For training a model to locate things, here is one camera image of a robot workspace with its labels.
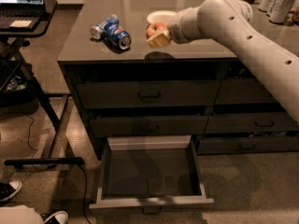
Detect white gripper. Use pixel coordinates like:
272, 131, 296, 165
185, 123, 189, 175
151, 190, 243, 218
147, 7, 203, 48

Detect red apple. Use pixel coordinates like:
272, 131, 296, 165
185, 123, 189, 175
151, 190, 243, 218
146, 22, 168, 38

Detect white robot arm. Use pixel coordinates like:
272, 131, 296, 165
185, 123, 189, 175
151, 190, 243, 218
146, 0, 299, 121

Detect grey counter cabinet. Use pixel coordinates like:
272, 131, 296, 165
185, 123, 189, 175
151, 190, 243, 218
58, 0, 298, 154

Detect top left grey drawer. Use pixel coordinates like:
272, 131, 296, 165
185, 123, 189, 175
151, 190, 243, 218
77, 80, 220, 109

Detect grey drawer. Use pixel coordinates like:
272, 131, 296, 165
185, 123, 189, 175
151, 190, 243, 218
206, 112, 299, 133
77, 80, 220, 109
215, 78, 276, 105
197, 136, 298, 155
90, 115, 208, 137

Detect middle left grey drawer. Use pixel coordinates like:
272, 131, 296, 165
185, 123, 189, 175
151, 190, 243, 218
90, 115, 208, 137

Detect top right grey drawer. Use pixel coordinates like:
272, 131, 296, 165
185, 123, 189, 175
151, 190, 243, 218
215, 78, 276, 105

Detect middle right grey drawer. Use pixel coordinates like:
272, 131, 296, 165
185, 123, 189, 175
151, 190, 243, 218
206, 112, 299, 133

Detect bottom right grey drawer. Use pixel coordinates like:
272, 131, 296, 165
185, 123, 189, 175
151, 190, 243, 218
197, 136, 298, 155

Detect open bottom left drawer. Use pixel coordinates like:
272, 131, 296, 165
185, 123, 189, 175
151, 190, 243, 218
89, 136, 214, 215

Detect white paper bowl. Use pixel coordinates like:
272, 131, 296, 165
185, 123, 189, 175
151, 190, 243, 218
147, 10, 176, 24

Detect blue pepsi can front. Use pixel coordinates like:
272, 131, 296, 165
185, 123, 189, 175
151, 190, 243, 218
106, 24, 131, 50

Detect blue pepsi can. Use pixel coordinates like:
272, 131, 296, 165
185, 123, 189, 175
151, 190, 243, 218
106, 24, 131, 50
90, 14, 119, 40

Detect blue pepsi can rear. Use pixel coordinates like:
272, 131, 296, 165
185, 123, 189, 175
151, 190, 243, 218
90, 14, 119, 40

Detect white can front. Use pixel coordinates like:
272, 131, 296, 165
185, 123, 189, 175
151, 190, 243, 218
269, 0, 295, 23

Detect black laptop stand desk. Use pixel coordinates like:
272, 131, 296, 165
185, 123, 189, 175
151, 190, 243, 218
0, 0, 84, 169

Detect yellow sticky note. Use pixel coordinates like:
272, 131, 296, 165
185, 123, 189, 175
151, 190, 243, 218
9, 21, 32, 28

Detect open laptop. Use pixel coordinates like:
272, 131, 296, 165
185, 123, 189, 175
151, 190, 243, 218
0, 0, 46, 31

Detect black white sneaker lower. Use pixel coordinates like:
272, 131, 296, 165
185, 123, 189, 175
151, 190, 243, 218
36, 210, 68, 224

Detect black white sneaker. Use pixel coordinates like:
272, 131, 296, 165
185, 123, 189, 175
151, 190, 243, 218
36, 210, 68, 224
0, 180, 22, 203

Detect black white sneaker upper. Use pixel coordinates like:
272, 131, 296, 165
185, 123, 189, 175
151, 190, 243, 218
0, 180, 22, 203

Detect person knee light trousers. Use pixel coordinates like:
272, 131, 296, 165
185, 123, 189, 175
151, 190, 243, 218
0, 205, 44, 224

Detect black floor cable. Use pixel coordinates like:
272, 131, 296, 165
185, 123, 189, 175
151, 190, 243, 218
17, 103, 93, 224

